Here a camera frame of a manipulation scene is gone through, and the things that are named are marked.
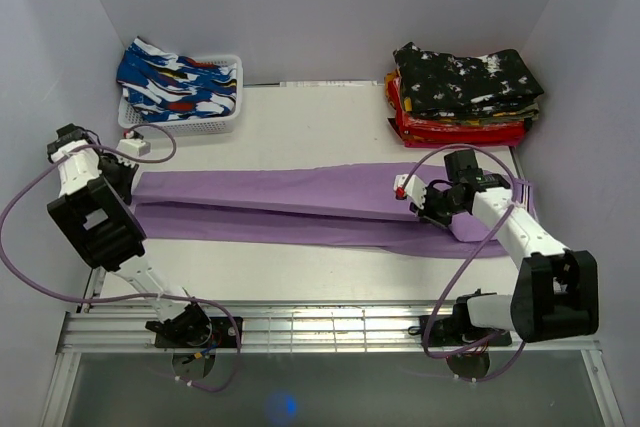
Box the purple trousers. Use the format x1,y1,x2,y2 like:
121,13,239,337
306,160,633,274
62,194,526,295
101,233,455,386
133,163,488,259

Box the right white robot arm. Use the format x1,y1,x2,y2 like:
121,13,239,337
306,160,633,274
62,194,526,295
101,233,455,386
394,149,599,346

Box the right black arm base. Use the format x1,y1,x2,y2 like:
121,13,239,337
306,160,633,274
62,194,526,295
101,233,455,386
428,315,512,347

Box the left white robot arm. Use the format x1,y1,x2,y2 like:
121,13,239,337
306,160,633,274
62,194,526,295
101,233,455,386
47,123,213,347

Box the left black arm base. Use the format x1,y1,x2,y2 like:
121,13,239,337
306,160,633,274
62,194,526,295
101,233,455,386
145,316,244,349

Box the red folded trousers stack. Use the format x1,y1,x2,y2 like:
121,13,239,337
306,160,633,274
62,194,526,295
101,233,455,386
384,72,526,148

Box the blue patterned trousers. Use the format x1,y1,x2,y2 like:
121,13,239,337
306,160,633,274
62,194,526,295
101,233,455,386
116,38,239,123

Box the black white patterned folded trousers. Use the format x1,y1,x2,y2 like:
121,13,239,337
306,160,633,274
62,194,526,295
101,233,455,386
393,42,544,120

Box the white plastic basket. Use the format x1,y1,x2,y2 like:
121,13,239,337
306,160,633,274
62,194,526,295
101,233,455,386
117,53,245,137

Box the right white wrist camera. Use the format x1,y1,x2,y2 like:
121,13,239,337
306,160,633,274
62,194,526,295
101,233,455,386
393,174,427,208

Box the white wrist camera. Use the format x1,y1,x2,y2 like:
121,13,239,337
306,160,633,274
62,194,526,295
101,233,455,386
117,131,151,158
393,174,427,208

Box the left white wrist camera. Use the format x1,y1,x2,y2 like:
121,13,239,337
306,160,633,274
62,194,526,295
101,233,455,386
117,131,151,158

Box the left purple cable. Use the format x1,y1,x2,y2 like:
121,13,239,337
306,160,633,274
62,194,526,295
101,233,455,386
0,123,244,395

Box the aluminium rail frame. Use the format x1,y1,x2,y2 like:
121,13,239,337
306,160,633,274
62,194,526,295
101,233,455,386
42,266,630,426

